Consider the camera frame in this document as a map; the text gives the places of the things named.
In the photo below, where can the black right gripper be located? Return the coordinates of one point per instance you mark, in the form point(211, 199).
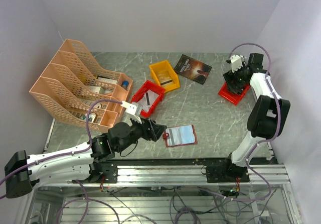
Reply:
point(229, 76)

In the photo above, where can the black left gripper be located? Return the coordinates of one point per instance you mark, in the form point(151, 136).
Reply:
point(153, 132)

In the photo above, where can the grey striped card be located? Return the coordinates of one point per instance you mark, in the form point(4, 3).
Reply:
point(175, 137)

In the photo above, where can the red leather card holder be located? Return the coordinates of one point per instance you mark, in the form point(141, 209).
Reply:
point(188, 134)

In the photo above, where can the white credit card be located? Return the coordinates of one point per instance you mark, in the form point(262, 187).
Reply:
point(148, 100)

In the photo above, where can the red plastic bin with cards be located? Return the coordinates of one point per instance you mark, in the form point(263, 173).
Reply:
point(148, 85)

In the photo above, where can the yellow plastic bin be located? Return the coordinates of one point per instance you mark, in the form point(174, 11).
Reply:
point(156, 68)

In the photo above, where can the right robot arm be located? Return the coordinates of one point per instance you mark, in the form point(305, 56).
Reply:
point(267, 119)

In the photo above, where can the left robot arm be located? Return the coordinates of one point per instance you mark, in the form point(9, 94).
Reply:
point(23, 172)

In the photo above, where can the gold card in yellow bin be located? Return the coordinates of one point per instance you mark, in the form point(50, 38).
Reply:
point(165, 79)

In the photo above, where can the dark booklet three days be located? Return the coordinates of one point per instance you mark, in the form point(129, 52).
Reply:
point(192, 69)

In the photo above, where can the blue capped bottle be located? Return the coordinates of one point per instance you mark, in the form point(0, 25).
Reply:
point(125, 84)

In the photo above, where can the peach plastic desk organizer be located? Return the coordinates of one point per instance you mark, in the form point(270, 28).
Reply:
point(73, 81)

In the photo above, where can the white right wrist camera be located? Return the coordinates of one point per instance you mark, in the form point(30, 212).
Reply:
point(237, 62)

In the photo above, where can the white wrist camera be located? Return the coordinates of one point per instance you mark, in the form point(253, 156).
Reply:
point(237, 62)
point(133, 110)

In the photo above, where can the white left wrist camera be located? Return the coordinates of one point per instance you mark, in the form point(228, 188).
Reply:
point(133, 110)

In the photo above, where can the aluminium mounting rail frame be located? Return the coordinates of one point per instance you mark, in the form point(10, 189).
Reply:
point(167, 191)

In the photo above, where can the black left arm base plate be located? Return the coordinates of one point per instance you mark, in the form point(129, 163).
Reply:
point(94, 173)

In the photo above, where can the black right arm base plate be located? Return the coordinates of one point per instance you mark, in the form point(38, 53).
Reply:
point(224, 171)

